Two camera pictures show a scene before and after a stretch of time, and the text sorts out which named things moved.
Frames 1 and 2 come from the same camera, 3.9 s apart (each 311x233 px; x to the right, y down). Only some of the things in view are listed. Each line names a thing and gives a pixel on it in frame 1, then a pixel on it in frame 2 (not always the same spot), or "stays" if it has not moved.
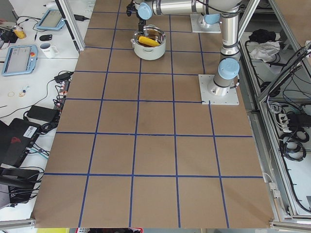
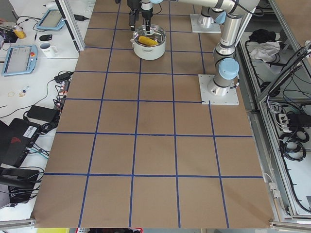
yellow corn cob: (148, 41) stays
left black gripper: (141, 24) -> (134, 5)
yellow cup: (20, 34) stays
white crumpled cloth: (264, 50) stays
